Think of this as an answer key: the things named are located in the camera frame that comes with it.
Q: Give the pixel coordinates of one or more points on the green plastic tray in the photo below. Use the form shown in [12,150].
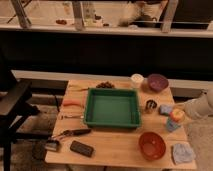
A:
[117,108]

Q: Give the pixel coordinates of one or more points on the small metal cup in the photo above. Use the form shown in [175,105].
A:
[151,105]

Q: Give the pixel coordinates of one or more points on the blue sponge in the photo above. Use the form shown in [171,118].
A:
[165,110]

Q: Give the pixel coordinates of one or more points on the purple plastic bowl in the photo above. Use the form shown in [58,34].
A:
[157,82]

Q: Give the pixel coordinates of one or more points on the bunch of dark grapes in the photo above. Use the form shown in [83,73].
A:
[105,85]

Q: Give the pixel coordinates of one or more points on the red plastic bowl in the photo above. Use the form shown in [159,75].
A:
[152,146]

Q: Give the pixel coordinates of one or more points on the black handled spatula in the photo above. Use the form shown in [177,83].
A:
[53,143]

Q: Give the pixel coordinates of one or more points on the red yellow apple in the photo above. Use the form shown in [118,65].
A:
[177,115]

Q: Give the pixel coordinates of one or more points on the light blue cloth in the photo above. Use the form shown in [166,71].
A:
[182,153]

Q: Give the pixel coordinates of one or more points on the black rectangular block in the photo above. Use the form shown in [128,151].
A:
[82,148]

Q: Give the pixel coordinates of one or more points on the black chair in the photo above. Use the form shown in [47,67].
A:
[14,110]

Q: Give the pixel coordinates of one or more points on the white plastic cup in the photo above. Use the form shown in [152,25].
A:
[136,80]

